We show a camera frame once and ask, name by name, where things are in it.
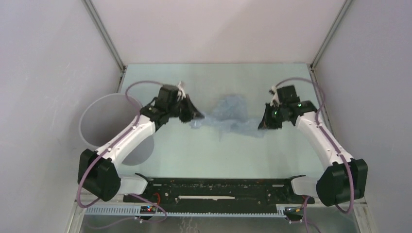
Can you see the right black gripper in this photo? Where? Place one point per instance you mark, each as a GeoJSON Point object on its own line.
{"type": "Point", "coordinates": [267, 123]}

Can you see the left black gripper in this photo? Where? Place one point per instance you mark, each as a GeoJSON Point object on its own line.
{"type": "Point", "coordinates": [192, 112]}

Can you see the blue plastic trash bag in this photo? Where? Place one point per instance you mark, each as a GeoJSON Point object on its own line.
{"type": "Point", "coordinates": [230, 115]}

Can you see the grey plastic trash bin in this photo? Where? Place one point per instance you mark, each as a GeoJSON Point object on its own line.
{"type": "Point", "coordinates": [105, 118]}

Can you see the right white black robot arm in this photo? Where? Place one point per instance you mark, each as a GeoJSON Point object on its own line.
{"type": "Point", "coordinates": [344, 177]}

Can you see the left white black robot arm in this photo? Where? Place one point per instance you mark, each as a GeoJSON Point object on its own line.
{"type": "Point", "coordinates": [98, 169]}

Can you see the small electronics board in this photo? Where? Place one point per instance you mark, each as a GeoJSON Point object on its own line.
{"type": "Point", "coordinates": [147, 209]}

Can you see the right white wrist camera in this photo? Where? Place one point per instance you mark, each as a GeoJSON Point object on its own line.
{"type": "Point", "coordinates": [275, 99]}

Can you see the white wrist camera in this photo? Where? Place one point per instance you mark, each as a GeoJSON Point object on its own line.
{"type": "Point", "coordinates": [275, 99]}
{"type": "Point", "coordinates": [181, 92]}

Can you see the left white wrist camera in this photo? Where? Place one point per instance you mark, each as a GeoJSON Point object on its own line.
{"type": "Point", "coordinates": [181, 92]}

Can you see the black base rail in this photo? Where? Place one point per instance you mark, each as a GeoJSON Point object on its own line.
{"type": "Point", "coordinates": [201, 195]}

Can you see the right aluminium frame post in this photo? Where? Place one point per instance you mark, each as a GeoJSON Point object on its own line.
{"type": "Point", "coordinates": [332, 30]}

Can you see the aluminium frame post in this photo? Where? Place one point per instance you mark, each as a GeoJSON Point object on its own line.
{"type": "Point", "coordinates": [332, 30]}
{"type": "Point", "coordinates": [98, 22]}

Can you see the white slotted cable duct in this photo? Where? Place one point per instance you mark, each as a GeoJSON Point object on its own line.
{"type": "Point", "coordinates": [138, 210]}

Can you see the left aluminium frame post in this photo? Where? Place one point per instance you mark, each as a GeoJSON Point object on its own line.
{"type": "Point", "coordinates": [98, 22]}

